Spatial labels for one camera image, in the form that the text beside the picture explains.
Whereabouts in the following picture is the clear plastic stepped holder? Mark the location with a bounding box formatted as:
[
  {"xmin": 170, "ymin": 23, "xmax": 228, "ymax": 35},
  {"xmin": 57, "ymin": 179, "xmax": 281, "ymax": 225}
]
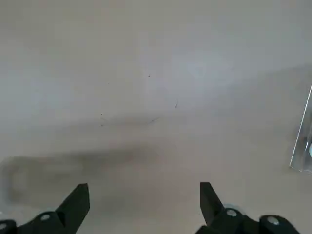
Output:
[{"xmin": 289, "ymin": 84, "xmax": 312, "ymax": 174}]

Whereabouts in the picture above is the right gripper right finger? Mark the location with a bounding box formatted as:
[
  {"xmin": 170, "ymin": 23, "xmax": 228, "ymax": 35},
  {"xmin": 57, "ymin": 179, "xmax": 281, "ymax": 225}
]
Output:
[{"xmin": 195, "ymin": 181, "xmax": 301, "ymax": 234}]

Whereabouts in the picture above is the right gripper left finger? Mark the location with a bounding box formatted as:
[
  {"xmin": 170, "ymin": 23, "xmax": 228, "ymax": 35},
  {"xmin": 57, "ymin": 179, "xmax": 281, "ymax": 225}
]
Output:
[{"xmin": 0, "ymin": 183, "xmax": 90, "ymax": 234}]

